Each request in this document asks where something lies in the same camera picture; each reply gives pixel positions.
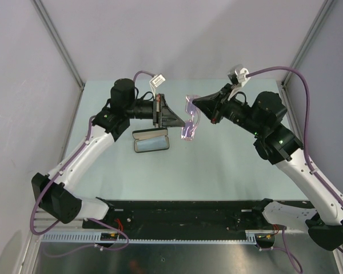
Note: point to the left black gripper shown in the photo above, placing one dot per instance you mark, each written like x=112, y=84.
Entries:
x=163, y=116

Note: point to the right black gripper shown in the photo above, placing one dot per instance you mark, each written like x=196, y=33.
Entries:
x=215, y=104

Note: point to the pink frame purple sunglasses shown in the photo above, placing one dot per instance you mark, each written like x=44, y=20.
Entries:
x=188, y=130

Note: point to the light blue cleaning cloth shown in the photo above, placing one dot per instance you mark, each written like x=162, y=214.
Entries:
x=152, y=144

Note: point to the black glasses case beige lining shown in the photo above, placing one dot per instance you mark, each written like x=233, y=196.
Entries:
x=148, y=134

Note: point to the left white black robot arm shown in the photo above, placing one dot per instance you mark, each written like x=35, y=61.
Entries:
x=54, y=191

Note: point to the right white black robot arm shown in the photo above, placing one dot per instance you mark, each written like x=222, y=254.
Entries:
x=279, y=145

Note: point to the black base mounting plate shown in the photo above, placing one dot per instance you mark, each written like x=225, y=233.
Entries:
x=142, y=217

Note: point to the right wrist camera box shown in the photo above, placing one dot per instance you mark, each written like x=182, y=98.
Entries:
x=238, y=76

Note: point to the left aluminium frame post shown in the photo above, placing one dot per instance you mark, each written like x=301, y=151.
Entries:
x=58, y=42

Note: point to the aluminium frame post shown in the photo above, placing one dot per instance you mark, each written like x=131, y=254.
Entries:
x=315, y=28
x=58, y=42

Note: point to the grey slotted cable duct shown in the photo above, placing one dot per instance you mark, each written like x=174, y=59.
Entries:
x=111, y=237

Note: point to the right aluminium frame post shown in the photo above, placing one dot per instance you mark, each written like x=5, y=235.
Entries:
x=315, y=28

